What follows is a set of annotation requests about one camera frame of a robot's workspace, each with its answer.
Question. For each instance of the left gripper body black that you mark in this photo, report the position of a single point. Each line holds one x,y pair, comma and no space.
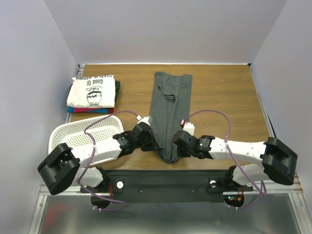
147,141

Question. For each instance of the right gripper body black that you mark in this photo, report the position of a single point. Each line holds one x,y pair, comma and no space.
180,146

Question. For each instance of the grey t shirt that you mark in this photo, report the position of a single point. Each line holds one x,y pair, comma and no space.
170,104

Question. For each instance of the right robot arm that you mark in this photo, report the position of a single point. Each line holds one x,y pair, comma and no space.
271,159

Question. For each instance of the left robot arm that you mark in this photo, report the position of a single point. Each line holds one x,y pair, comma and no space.
64,166

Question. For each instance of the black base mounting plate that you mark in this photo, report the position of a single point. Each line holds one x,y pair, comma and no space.
161,186

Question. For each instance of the white perforated plastic basket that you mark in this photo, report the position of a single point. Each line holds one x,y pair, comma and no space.
73,135

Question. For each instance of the dark green folded t shirt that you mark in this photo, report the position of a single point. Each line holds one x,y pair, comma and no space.
117,89

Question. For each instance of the red folded t shirt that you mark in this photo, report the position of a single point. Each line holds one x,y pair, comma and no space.
97,110

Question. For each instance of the white printed folded t shirt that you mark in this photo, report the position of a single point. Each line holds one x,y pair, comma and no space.
92,92

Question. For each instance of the teal folded t shirt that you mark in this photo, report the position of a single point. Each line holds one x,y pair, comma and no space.
73,110

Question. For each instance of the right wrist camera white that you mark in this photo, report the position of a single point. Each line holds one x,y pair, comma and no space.
189,128

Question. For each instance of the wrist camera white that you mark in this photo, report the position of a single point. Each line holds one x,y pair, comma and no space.
189,128
147,120

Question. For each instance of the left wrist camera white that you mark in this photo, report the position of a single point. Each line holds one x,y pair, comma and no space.
147,120

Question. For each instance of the aluminium front rail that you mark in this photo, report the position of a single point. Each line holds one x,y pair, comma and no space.
271,188

